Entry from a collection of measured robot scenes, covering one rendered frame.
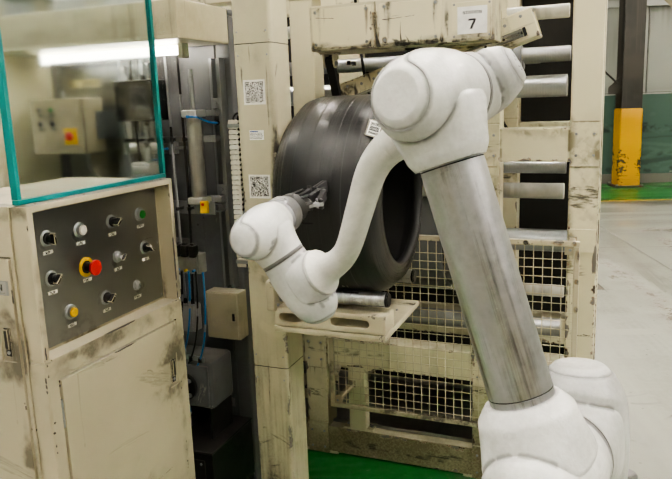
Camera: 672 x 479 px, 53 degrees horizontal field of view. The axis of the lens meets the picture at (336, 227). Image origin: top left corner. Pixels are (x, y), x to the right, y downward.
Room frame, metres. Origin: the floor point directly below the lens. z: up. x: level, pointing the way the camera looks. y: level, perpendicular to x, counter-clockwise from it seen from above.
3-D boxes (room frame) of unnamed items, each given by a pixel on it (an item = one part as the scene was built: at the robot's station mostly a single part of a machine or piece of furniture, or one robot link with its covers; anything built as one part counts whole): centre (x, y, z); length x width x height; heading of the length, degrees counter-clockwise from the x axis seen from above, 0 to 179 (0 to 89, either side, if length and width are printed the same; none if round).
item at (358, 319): (1.95, 0.02, 0.84); 0.36 x 0.09 x 0.06; 68
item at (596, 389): (1.10, -0.41, 0.90); 0.18 x 0.16 x 0.22; 146
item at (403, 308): (2.08, -0.03, 0.80); 0.37 x 0.36 x 0.02; 158
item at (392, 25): (2.31, -0.26, 1.71); 0.61 x 0.25 x 0.15; 68
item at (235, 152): (2.16, 0.30, 1.19); 0.05 x 0.04 x 0.48; 158
